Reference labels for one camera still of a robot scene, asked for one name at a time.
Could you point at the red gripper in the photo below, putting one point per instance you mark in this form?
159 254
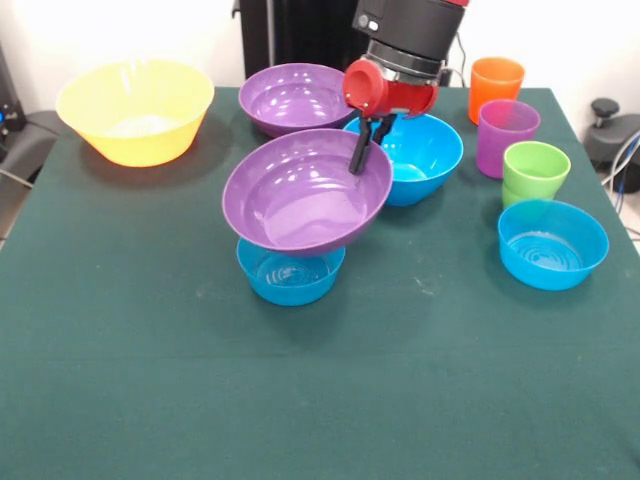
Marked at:
400 97

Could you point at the purple bowl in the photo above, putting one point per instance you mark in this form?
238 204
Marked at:
300 200
290 95

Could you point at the small blue bowl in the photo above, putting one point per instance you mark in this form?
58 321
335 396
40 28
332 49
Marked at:
290 285
550 250

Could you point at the large deep blue bowl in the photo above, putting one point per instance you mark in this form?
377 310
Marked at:
425 150

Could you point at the black power strip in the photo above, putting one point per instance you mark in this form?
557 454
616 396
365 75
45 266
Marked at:
452 77

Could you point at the purple cup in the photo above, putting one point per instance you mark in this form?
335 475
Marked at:
500 145

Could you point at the orange cup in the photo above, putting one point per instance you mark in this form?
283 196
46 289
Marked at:
495 85

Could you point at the green cup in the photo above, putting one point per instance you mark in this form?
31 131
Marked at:
511 199
536 172

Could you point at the black knobbed equipment base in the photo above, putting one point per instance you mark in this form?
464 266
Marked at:
610 140

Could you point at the yellow bowl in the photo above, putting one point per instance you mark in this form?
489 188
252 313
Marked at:
135 110

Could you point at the dark green tablecloth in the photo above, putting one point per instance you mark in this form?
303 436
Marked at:
320 375

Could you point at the black electronic device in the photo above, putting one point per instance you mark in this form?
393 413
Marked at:
10 90

